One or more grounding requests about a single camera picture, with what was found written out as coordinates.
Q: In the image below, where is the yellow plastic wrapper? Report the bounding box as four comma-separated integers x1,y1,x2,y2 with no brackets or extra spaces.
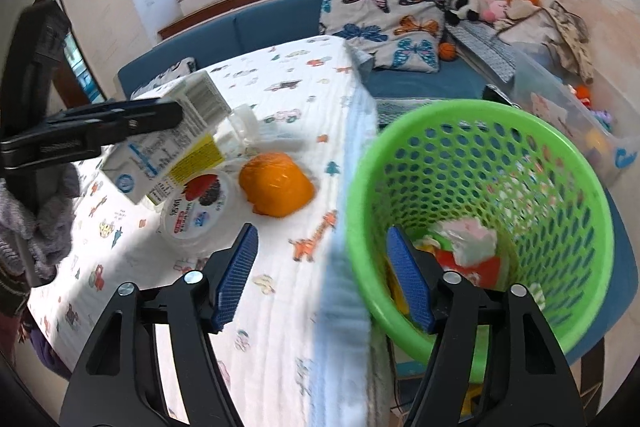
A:
389,239,443,318

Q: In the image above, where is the beige patterned cloth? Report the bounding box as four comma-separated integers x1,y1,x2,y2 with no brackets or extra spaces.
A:
547,0,596,85

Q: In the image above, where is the pink plush toy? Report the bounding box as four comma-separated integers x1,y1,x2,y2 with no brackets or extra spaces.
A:
482,0,508,24

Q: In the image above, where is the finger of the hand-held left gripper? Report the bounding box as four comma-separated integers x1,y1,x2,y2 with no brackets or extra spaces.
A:
47,99,184,146

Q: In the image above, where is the green plastic basket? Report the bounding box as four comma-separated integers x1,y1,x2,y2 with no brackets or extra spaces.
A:
345,99,616,383

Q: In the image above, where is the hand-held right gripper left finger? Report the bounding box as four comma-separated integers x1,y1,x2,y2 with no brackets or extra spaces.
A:
59,223,260,427

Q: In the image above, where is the butterfly print pillow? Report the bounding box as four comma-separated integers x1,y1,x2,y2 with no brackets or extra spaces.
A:
318,0,447,74

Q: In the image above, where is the white yogurt cup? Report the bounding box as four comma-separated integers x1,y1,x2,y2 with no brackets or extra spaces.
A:
160,170,237,256

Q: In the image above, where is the grey folded cloth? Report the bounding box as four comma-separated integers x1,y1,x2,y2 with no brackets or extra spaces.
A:
492,7,556,45

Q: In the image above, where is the white milk carton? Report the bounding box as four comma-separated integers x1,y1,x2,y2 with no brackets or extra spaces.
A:
100,72,233,206

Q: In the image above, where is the blue patterned cloth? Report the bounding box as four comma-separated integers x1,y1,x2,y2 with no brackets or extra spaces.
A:
450,21,518,82

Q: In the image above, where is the clear and orange plastic capsule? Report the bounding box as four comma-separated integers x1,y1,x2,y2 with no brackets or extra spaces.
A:
238,152,316,219

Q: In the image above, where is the clear plastic storage bin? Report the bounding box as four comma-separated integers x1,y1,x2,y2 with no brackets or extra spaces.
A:
510,42,636,188

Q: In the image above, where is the small printed pillow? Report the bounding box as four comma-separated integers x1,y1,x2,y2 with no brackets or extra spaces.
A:
131,57,197,100

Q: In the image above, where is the white paper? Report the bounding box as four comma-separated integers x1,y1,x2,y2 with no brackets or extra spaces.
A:
435,217,498,265

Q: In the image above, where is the red printed paper cup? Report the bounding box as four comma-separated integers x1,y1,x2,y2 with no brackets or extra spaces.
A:
432,247,502,292

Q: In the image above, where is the blue sofa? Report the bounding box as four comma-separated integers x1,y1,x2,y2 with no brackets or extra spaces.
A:
116,0,640,365

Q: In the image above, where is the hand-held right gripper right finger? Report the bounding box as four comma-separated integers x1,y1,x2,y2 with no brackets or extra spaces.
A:
386,227,586,427

